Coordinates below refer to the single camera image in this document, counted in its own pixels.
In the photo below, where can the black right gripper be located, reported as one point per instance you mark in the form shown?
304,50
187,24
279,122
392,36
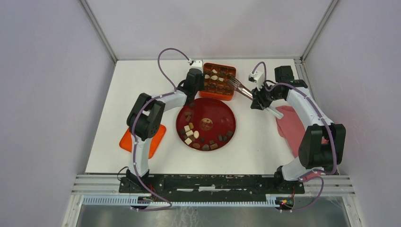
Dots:
258,102

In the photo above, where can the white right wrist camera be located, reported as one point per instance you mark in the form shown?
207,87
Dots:
258,78

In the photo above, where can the white square chocolate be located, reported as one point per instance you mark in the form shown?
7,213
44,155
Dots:
187,128

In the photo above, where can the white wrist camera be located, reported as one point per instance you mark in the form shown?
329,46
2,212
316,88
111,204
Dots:
258,78
196,64

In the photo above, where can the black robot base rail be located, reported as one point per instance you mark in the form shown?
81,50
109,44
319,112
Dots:
211,188

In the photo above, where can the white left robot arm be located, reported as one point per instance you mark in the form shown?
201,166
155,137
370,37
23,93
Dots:
146,115

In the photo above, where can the pink cloth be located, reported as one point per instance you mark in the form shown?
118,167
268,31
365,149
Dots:
292,130

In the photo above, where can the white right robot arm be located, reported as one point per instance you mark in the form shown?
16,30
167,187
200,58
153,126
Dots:
322,144

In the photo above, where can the orange chocolate box with dividers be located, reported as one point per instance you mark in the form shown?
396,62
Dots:
218,89

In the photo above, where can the round red lacquer tray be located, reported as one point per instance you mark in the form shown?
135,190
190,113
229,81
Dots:
212,124

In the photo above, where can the metal tongs with white handle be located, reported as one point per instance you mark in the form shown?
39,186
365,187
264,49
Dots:
236,85

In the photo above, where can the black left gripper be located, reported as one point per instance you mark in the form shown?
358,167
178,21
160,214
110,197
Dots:
202,86

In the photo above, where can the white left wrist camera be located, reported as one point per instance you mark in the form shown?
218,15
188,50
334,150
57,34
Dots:
196,64

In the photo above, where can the white cable duct strip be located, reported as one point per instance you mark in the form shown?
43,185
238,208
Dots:
137,201

